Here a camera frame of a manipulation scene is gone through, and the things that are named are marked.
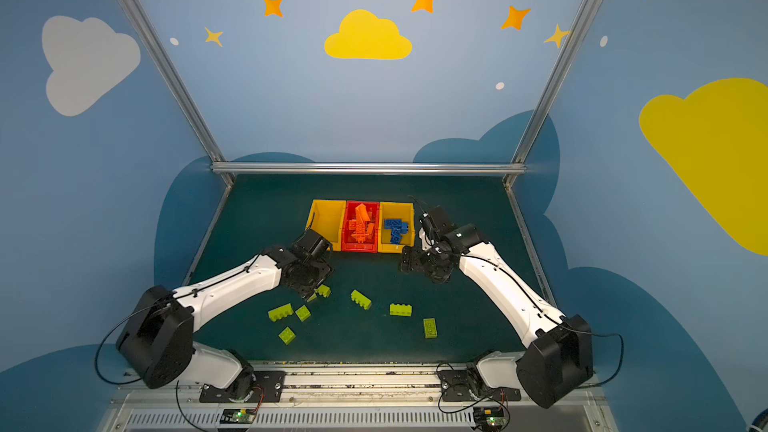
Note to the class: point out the small blue lego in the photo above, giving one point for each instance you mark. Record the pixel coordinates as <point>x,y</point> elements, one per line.
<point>395,238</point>

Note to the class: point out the large blue lego brick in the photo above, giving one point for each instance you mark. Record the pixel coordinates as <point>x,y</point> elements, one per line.
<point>398,226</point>

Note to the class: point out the red middle bin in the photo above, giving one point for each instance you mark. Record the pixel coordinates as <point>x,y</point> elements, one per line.
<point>347,246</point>

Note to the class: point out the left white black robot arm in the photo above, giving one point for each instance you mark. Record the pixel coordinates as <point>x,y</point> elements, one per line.
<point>157,340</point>

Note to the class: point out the horizontal aluminium frame bar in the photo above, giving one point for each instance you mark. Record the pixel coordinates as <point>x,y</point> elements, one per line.
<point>417,169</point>

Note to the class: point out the green small lego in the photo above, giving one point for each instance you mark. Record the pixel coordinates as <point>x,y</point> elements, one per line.
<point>287,335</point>
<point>303,313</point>

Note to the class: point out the front aluminium rail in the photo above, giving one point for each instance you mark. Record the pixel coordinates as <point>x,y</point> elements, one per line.
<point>349,397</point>

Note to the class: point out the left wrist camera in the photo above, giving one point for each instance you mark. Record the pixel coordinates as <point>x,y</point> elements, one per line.
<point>310,245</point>

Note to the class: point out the yellow bin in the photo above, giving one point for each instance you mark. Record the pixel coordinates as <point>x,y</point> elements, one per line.
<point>326,217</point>
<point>395,210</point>

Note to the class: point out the green long lego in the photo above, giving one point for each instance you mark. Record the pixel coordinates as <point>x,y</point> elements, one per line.
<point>360,299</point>

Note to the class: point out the green small lego bottom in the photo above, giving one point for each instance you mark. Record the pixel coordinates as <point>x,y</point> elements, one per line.
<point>287,335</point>

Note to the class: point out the left aluminium frame post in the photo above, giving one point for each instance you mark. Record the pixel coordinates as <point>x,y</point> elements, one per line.
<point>142,24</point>

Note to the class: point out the controller board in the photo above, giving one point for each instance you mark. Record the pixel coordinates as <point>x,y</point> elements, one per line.
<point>245,417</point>
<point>489,419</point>

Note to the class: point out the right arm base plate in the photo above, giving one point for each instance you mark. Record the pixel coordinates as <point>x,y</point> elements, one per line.
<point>466,385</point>

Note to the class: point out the right yellow bin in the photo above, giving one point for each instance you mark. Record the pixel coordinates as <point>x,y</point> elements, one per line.
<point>395,210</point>

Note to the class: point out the orange lego plane piece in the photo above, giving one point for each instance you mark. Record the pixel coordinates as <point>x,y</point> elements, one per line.
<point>360,225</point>

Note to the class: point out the left controller board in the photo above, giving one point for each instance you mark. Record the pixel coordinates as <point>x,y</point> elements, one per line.
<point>245,417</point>

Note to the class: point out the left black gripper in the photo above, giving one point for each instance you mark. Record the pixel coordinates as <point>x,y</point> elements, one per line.
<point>306,279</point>

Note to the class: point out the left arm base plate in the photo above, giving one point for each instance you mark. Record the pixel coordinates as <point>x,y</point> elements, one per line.
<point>270,385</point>

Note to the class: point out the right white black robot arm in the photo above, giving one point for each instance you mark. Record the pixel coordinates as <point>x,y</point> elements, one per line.
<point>558,356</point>

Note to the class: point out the right controller board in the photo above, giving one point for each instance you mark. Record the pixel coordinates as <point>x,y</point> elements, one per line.
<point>489,419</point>

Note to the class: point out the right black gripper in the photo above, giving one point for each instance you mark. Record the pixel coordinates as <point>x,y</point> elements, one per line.
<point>425,261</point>

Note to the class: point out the left yellow bin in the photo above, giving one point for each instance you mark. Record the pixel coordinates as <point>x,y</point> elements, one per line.
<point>326,217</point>

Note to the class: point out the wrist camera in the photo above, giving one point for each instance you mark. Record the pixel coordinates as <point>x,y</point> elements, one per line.
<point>435,224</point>
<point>310,245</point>

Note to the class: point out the right aluminium frame post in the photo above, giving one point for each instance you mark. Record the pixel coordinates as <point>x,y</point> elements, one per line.
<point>580,27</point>

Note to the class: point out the aluminium frame post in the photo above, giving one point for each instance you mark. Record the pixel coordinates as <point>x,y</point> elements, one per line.
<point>580,27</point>
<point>142,24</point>

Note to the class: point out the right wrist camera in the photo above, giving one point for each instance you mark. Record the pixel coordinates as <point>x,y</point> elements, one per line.
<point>435,224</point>

